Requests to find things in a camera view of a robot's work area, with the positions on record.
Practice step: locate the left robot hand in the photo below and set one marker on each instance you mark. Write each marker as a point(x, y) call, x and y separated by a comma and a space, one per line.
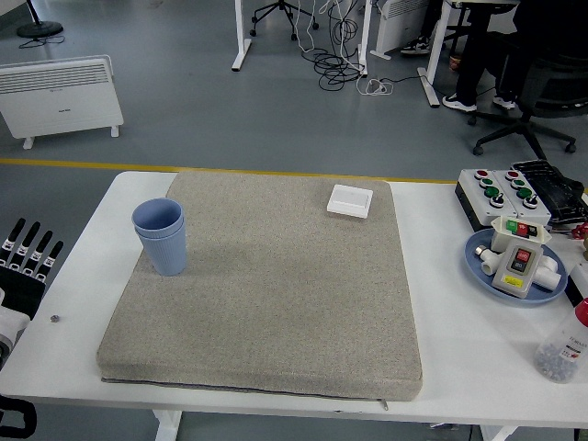
point(23, 289)

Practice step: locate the blue ribbed cup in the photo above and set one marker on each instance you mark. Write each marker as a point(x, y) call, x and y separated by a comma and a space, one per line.
point(156, 216)
point(167, 257)

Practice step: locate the white push-button control box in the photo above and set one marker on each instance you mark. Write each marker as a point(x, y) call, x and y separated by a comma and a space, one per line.
point(535, 213)
point(480, 202)

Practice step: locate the white panel heater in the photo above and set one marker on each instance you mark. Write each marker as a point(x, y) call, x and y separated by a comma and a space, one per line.
point(59, 101)
point(397, 23)

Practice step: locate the black fan stand base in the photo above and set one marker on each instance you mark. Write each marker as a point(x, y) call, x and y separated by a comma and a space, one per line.
point(40, 28)

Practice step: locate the grey-brown mat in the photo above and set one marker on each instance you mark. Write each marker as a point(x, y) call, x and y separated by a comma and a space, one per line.
point(285, 298)

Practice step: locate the white desk leg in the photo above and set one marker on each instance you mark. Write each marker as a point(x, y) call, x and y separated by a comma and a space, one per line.
point(434, 59)
point(365, 37)
point(241, 46)

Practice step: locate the black chair base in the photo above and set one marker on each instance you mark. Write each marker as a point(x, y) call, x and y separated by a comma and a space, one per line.
point(281, 9)

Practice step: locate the white table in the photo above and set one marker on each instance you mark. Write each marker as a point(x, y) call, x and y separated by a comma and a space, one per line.
point(459, 344)

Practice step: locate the blue plate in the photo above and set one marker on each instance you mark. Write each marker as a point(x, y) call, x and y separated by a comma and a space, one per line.
point(478, 275)

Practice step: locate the white pipe fitting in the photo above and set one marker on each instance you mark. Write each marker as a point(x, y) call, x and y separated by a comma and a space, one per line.
point(488, 264)
point(549, 273)

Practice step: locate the person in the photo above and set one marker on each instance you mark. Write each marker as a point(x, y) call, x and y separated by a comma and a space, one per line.
point(473, 69)
point(425, 25)

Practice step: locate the brown can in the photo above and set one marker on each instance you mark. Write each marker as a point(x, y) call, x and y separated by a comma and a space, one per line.
point(455, 63)

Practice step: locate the clear bottle with red cap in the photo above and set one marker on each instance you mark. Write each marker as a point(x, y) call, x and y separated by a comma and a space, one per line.
point(562, 349)

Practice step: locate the black tool tray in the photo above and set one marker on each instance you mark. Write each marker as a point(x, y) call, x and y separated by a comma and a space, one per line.
point(558, 193)

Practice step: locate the red small part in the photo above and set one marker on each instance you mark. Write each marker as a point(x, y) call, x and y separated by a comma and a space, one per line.
point(581, 231)

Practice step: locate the black office chair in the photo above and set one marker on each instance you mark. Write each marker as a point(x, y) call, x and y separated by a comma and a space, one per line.
point(546, 87)

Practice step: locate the white wall switch plate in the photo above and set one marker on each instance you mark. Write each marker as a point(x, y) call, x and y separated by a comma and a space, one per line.
point(350, 201)

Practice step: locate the beige three-button switch box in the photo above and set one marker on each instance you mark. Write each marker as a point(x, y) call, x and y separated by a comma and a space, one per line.
point(500, 229)

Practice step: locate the grey red-black button switch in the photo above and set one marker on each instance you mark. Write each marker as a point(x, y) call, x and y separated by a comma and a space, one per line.
point(516, 275)

